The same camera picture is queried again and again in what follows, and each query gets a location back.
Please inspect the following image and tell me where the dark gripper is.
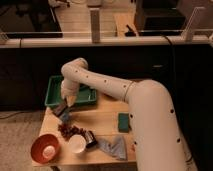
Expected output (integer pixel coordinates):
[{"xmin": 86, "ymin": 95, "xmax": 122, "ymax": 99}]
[{"xmin": 53, "ymin": 100, "xmax": 70, "ymax": 123}]

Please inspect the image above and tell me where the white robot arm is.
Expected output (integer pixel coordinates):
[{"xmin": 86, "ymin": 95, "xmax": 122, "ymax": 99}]
[{"xmin": 61, "ymin": 58, "xmax": 187, "ymax": 171}]

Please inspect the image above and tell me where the white plastic cup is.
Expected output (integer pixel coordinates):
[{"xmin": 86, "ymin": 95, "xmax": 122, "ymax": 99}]
[{"xmin": 68, "ymin": 135, "xmax": 86, "ymax": 154}]

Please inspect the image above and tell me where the green plastic tray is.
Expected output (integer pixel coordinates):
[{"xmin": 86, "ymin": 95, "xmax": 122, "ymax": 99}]
[{"xmin": 45, "ymin": 75, "xmax": 97, "ymax": 108}]

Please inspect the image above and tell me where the white egg-shaped object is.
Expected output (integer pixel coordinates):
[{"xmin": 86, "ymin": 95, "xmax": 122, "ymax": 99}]
[{"xmin": 43, "ymin": 146, "xmax": 55, "ymax": 158}]

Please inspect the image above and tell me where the red bowl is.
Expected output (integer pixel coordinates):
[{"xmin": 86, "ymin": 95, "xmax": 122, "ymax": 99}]
[{"xmin": 31, "ymin": 134, "xmax": 60, "ymax": 164}]

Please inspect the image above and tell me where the green sponge block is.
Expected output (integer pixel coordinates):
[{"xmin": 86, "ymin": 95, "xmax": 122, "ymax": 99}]
[{"xmin": 118, "ymin": 113, "xmax": 129, "ymax": 133}]

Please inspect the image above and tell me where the grey blue cloth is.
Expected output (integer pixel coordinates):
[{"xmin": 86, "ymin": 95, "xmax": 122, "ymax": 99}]
[{"xmin": 98, "ymin": 135, "xmax": 127, "ymax": 160}]

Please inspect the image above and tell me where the black monitor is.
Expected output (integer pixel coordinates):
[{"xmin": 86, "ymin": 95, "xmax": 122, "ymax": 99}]
[{"xmin": 134, "ymin": 0, "xmax": 185, "ymax": 30}]

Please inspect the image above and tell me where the black cable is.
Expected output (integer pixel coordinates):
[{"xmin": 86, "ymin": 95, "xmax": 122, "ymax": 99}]
[{"xmin": 161, "ymin": 34, "xmax": 177, "ymax": 98}]

